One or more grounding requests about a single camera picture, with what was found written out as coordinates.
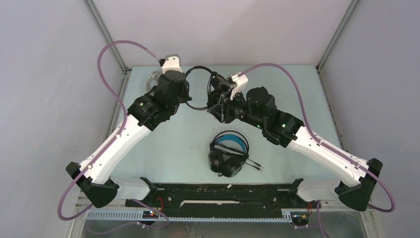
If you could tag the black and blue gaming headset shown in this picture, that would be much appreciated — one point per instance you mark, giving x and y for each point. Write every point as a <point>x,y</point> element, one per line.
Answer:
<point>229,151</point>

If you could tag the aluminium frame post right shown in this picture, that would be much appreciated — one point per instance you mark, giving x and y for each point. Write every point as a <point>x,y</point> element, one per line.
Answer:
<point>337,34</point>

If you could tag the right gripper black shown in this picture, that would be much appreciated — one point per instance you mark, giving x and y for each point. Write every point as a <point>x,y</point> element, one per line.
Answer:
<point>222,110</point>

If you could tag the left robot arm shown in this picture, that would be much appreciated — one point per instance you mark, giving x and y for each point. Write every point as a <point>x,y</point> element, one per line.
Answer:
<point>93,176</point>

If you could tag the small black on-ear headphones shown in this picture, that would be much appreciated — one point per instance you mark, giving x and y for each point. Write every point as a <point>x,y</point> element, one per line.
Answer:
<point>217,86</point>

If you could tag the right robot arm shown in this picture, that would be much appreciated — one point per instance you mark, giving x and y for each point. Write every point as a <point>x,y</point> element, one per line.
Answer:
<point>354,183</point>

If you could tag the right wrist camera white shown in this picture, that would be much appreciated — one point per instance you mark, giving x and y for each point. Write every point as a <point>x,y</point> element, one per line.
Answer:
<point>237,82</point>

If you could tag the white over-ear headphones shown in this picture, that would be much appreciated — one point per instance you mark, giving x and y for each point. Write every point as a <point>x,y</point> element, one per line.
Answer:
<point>153,79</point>

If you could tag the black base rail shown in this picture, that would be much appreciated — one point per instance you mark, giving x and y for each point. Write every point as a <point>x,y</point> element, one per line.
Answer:
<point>224,201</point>

